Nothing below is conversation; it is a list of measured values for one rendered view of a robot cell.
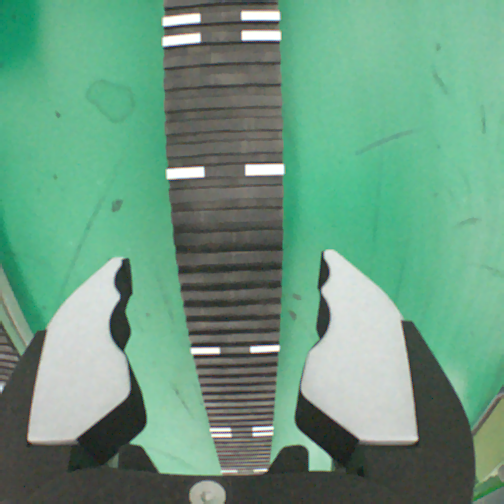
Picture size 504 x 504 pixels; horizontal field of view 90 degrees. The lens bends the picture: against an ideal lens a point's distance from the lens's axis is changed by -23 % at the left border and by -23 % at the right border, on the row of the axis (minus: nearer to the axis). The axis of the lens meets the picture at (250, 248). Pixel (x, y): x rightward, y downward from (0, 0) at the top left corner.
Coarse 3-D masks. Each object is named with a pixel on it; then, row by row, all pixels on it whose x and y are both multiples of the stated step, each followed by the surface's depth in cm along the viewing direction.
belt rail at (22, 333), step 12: (0, 264) 18; (0, 276) 18; (0, 288) 18; (0, 300) 19; (12, 300) 20; (0, 312) 18; (12, 312) 19; (12, 324) 20; (24, 324) 21; (12, 336) 19; (24, 336) 21; (24, 348) 20
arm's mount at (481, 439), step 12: (492, 420) 35; (480, 432) 37; (492, 432) 34; (480, 444) 37; (492, 444) 33; (480, 456) 36; (492, 456) 33; (480, 468) 35; (492, 468) 32; (480, 480) 34
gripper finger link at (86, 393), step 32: (96, 288) 10; (128, 288) 12; (64, 320) 8; (96, 320) 8; (64, 352) 7; (96, 352) 7; (64, 384) 6; (96, 384) 6; (128, 384) 7; (32, 416) 5; (64, 416) 6; (96, 416) 6; (128, 416) 6; (96, 448) 6
